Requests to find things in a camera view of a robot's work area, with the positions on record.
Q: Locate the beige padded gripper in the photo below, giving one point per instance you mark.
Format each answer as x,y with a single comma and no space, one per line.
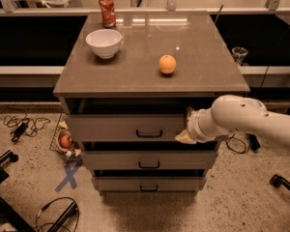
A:
193,126

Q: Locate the grey top drawer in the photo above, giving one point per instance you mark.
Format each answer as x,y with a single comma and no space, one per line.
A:
125,128

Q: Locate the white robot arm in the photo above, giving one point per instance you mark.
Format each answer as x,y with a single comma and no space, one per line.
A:
229,114

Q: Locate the grey drawer cabinet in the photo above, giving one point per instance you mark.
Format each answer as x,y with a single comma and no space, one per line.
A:
131,81

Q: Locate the black bar right of cabinet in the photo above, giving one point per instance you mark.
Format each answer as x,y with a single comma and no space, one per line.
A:
254,143

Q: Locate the orange fruit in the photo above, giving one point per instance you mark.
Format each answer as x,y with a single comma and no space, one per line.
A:
167,64

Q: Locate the clear glass cup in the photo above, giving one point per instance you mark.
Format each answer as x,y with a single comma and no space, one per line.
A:
239,53

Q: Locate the black chair leg right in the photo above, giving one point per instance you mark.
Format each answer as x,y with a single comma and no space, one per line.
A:
277,181

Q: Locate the red apple in basket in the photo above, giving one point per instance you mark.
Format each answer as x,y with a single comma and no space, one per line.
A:
66,141

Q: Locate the blue tape cross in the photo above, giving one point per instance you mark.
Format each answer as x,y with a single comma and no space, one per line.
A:
69,179

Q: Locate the white ceramic bowl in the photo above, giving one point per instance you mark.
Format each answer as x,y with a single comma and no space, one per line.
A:
104,43

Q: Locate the crushed red soda can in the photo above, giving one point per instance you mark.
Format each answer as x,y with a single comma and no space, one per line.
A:
108,13

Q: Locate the black chair base left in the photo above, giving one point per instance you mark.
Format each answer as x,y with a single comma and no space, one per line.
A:
7,213

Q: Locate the wire basket on floor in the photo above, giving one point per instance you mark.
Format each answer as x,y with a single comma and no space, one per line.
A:
68,155

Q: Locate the black power adapter with cable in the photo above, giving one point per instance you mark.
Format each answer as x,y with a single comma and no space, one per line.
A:
21,124

